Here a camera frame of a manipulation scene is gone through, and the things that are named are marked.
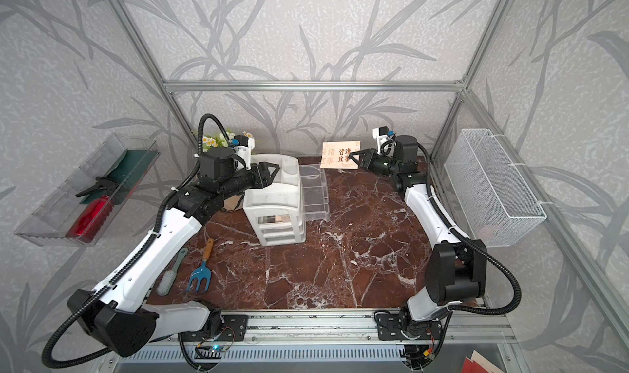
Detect beige printed postcard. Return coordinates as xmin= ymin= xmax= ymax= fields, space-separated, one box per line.
xmin=320 ymin=141 xmax=360 ymax=169

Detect white plastic drawer organizer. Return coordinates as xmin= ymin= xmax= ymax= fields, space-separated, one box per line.
xmin=243 ymin=154 xmax=306 ymax=246

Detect clear plastic drawer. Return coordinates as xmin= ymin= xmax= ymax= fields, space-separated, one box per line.
xmin=299 ymin=164 xmax=330 ymax=222

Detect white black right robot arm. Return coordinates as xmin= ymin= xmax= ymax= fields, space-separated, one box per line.
xmin=350 ymin=127 xmax=492 ymax=322

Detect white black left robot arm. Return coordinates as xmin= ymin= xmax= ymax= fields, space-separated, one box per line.
xmin=64 ymin=148 xmax=281 ymax=357

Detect postcards in lower drawer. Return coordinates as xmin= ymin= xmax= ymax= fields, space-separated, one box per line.
xmin=267 ymin=215 xmax=291 ymax=223

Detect artificial green white flowers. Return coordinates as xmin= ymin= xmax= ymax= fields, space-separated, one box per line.
xmin=201 ymin=131 xmax=255 ymax=152

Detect beige faceted flower pot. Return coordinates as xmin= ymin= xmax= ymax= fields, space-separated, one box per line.
xmin=222 ymin=194 xmax=244 ymax=212

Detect dark green cloth in tray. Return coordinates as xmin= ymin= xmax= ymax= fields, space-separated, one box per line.
xmin=104 ymin=150 xmax=159 ymax=194

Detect blue garden hand fork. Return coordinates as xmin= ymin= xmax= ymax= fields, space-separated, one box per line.
xmin=186 ymin=239 xmax=215 ymax=292

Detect black clamp in tray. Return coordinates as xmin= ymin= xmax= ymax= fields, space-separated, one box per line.
xmin=75 ymin=177 xmax=130 ymax=205

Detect red brush in tray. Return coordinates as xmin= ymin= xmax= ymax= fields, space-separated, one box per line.
xmin=66 ymin=196 xmax=114 ymax=244

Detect red booklet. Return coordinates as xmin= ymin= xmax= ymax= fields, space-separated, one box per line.
xmin=461 ymin=351 xmax=504 ymax=373

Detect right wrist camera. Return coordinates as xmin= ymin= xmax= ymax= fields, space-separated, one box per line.
xmin=372 ymin=127 xmax=396 ymax=156

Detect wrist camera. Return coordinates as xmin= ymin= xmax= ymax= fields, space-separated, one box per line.
xmin=372 ymin=127 xmax=396 ymax=156
xmin=231 ymin=132 xmax=256 ymax=170

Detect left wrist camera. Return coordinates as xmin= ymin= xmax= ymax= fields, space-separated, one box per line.
xmin=231 ymin=132 xmax=256 ymax=170

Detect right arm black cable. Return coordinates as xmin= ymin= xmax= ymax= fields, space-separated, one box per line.
xmin=417 ymin=141 xmax=523 ymax=317

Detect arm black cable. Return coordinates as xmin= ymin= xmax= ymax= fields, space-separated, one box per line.
xmin=417 ymin=141 xmax=523 ymax=317
xmin=41 ymin=113 xmax=232 ymax=369

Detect white wire mesh basket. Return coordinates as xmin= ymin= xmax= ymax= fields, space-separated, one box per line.
xmin=445 ymin=128 xmax=547 ymax=248

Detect clear wall-mounted plastic tray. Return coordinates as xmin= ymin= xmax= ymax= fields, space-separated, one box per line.
xmin=15 ymin=133 xmax=160 ymax=247

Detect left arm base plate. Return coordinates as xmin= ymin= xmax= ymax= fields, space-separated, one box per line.
xmin=182 ymin=314 xmax=248 ymax=342

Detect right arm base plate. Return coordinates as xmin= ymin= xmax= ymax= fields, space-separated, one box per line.
xmin=373 ymin=310 xmax=442 ymax=341

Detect aluminium mounting rail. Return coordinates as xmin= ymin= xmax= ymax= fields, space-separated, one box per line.
xmin=94 ymin=308 xmax=528 ymax=372

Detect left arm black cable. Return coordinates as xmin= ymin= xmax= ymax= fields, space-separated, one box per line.
xmin=41 ymin=113 xmax=232 ymax=369

